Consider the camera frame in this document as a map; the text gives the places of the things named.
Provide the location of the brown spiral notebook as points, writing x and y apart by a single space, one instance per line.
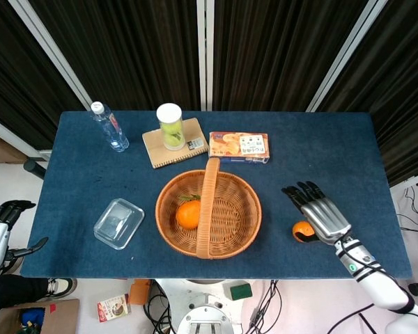
191 148

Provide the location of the black table leg foot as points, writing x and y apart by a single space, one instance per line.
34 168

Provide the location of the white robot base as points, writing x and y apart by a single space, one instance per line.
205 309

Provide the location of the black trouser leg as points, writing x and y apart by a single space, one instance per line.
14 292

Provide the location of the tennis ball can white lid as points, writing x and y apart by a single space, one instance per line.
170 128

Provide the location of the orange box under table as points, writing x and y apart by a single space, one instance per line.
139 291

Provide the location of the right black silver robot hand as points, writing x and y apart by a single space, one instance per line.
325 217

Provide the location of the white partition post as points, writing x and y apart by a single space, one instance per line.
345 55
48 48
205 52

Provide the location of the small snack packet on floor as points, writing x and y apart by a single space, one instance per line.
113 308

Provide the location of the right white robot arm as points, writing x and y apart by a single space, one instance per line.
379 285

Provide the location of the clear plastic water bottle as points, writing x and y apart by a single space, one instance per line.
110 130

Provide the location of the orange snack box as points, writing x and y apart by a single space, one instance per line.
238 146

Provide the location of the clear plastic food container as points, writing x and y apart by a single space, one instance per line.
118 223

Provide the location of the black white sneaker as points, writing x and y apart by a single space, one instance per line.
61 286

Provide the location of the large orange with leaf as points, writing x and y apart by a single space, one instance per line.
188 214

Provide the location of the blue table cloth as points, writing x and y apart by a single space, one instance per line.
299 146

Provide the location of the green block on base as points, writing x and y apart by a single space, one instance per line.
240 291

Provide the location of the small orange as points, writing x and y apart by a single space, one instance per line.
299 229

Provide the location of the open cardboard box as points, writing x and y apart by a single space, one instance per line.
61 315

